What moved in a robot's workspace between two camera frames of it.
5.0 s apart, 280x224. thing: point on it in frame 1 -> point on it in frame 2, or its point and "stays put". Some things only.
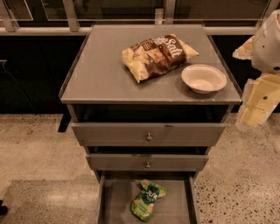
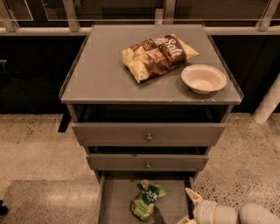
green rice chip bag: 143,203 stays put
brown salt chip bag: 150,57 stays put
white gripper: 268,48 -> 205,212
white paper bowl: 204,78 stays put
